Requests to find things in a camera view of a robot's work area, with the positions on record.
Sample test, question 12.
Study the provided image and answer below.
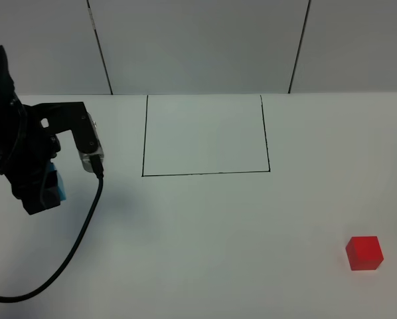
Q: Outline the black left camera cable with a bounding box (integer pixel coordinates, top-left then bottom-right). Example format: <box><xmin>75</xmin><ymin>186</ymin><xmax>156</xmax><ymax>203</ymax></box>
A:
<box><xmin>0</xmin><ymin>155</ymin><xmax>105</xmax><ymax>303</ymax></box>

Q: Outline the blue cube block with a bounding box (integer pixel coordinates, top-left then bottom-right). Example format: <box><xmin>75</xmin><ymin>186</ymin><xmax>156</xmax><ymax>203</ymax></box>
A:
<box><xmin>50</xmin><ymin>162</ymin><xmax>66</xmax><ymax>201</ymax></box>

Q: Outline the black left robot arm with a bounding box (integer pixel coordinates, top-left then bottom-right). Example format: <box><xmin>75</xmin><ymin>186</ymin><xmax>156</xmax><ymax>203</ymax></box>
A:
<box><xmin>0</xmin><ymin>45</ymin><xmax>62</xmax><ymax>215</ymax></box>

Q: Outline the red cube block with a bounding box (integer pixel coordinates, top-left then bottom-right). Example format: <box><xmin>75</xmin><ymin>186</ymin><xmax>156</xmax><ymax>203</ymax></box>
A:
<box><xmin>345</xmin><ymin>236</ymin><xmax>384</xmax><ymax>271</ymax></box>

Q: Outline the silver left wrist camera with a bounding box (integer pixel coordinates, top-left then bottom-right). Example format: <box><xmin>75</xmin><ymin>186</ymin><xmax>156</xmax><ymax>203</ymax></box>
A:
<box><xmin>31</xmin><ymin>102</ymin><xmax>105</xmax><ymax>174</ymax></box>

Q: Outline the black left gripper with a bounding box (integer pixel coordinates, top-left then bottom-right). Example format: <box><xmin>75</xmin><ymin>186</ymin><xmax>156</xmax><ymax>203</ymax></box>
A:
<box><xmin>0</xmin><ymin>105</ymin><xmax>61</xmax><ymax>215</ymax></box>

